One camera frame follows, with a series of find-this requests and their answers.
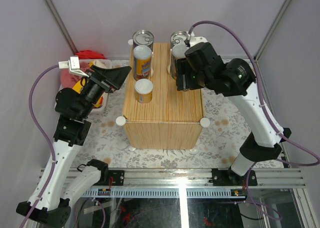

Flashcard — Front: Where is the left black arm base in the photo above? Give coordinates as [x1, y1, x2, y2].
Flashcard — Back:
[98, 170, 125, 187]

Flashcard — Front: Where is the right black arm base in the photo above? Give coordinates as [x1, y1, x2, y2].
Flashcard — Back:
[208, 168, 258, 187]

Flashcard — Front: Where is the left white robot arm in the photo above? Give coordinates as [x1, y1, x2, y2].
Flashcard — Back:
[16, 66, 131, 227]

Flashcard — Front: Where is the yellow cloth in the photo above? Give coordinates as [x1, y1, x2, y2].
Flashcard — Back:
[72, 80, 104, 109]

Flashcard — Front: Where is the red cloth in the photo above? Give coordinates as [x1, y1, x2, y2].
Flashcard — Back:
[75, 50, 107, 60]

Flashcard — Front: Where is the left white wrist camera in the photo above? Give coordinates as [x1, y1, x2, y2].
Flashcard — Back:
[58, 56, 88, 77]

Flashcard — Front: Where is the dark blue tin can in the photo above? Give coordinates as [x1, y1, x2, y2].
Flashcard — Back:
[132, 30, 154, 51]

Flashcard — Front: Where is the pink cloth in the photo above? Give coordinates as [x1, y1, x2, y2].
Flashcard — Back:
[60, 62, 90, 88]

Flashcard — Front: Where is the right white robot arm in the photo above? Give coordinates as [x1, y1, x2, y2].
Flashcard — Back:
[171, 42, 291, 185]

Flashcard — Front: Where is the orange can with white lid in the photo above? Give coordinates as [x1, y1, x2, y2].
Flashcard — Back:
[134, 79, 154, 104]

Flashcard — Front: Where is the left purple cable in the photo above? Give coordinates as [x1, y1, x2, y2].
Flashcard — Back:
[19, 64, 61, 228]

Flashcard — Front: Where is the aluminium front rail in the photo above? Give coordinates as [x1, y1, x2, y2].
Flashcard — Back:
[34, 167, 311, 198]

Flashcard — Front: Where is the white laundry basket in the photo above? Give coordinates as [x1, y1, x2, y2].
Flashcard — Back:
[60, 59, 112, 114]

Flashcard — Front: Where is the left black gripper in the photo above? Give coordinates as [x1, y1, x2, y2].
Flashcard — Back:
[79, 65, 132, 119]

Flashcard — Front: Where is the wooden cube cabinet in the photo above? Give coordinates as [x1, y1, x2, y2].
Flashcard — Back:
[122, 43, 205, 150]

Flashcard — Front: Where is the light blue tin can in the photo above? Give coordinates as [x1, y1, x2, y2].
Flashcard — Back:
[170, 31, 188, 48]

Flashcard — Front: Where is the beige patterned cloth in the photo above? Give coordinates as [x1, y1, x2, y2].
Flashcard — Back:
[90, 60, 112, 69]

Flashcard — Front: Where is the yellow porridge can with spoon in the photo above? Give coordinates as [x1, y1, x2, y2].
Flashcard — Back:
[133, 45, 153, 81]

